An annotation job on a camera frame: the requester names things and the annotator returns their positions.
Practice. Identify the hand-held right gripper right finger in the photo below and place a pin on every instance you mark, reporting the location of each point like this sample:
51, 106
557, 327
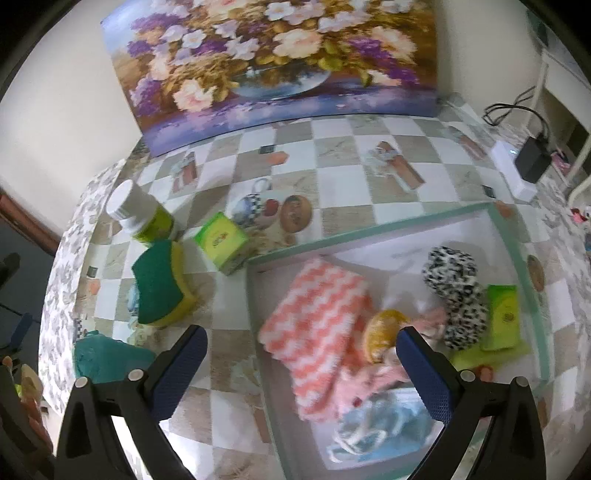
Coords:
427, 378

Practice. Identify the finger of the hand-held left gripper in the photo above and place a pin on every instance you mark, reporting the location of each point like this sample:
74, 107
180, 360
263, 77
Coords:
21, 330

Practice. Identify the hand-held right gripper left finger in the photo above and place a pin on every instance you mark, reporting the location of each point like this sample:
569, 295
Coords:
180, 374

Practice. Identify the lime green cloth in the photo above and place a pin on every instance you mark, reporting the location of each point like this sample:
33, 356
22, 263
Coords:
466, 357

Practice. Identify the pink floral cloth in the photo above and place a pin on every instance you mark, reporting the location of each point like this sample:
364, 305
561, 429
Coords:
369, 383

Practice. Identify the round gold lid jar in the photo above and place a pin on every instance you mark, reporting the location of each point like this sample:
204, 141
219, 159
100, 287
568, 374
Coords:
383, 332

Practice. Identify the leopard print scrunchie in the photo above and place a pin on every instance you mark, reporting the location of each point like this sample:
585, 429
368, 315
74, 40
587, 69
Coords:
455, 286

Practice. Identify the green and yellow sponge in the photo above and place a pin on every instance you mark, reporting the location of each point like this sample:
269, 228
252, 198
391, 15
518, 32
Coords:
157, 277

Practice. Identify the pink white striped towel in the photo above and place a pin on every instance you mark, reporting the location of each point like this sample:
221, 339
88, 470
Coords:
318, 318

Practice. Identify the mint-rimmed white tray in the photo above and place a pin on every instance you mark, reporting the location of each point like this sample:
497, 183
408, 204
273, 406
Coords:
369, 258

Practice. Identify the teal box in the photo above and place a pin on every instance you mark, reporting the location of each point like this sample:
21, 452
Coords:
111, 360

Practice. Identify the cube green tissue pack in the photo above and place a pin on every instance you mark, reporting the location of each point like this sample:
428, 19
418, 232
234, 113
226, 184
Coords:
219, 240

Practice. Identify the white-capped green label bottle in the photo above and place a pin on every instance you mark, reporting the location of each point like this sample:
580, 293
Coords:
152, 221

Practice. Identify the white power adapter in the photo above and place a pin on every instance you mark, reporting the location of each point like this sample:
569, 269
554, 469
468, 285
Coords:
505, 157

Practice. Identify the black charger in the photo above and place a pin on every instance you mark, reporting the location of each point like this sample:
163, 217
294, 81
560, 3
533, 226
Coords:
531, 159

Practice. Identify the floral painting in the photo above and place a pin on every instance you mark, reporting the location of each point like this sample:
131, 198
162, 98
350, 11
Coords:
277, 69

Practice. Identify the white wooden furniture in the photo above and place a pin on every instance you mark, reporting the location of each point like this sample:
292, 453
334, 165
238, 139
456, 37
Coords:
554, 83

